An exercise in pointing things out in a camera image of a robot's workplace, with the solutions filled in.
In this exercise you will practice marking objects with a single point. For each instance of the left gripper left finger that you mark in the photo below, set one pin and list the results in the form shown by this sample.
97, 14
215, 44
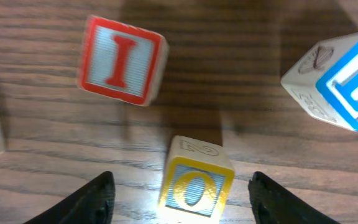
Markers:
93, 203

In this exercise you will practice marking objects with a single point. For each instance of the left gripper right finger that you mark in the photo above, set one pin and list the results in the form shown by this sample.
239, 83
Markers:
274, 204

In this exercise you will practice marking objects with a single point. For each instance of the yellow O block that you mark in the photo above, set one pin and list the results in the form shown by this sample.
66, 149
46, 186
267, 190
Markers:
197, 179

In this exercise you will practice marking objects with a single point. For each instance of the blue L block centre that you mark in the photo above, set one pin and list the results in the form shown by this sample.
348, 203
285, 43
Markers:
324, 82

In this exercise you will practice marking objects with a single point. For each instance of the red I block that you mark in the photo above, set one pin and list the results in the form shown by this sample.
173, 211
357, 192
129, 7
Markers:
121, 61

